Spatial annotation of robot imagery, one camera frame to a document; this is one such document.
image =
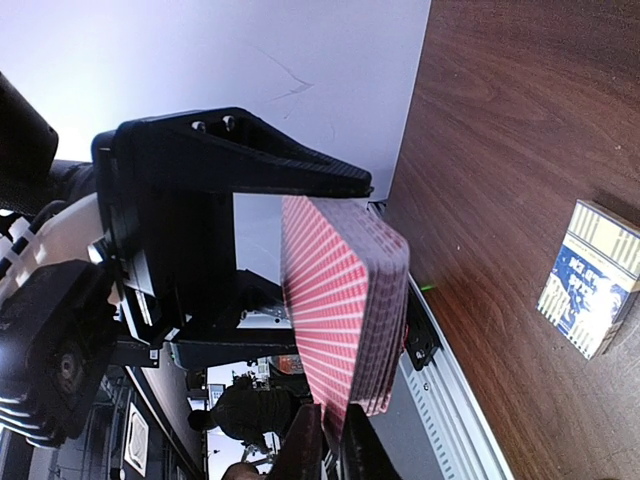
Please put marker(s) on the red-backed card deck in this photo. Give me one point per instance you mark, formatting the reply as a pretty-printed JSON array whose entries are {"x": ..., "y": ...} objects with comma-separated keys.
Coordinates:
[{"x": 344, "y": 275}]

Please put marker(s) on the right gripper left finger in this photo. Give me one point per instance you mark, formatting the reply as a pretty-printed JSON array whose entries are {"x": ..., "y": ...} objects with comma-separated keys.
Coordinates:
[{"x": 300, "y": 457}]

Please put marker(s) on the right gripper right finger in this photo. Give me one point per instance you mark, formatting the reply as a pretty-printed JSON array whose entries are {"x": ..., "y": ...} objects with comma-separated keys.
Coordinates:
[{"x": 362, "y": 455}]

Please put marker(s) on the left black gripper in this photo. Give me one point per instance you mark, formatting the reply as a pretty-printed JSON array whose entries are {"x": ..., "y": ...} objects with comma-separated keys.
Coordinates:
[{"x": 168, "y": 218}]

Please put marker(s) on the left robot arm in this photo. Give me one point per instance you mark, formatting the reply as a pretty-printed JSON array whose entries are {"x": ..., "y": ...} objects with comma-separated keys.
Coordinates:
[{"x": 106, "y": 262}]

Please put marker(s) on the gold blue card box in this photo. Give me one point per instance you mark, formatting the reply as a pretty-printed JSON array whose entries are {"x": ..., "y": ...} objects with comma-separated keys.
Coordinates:
[{"x": 594, "y": 279}]

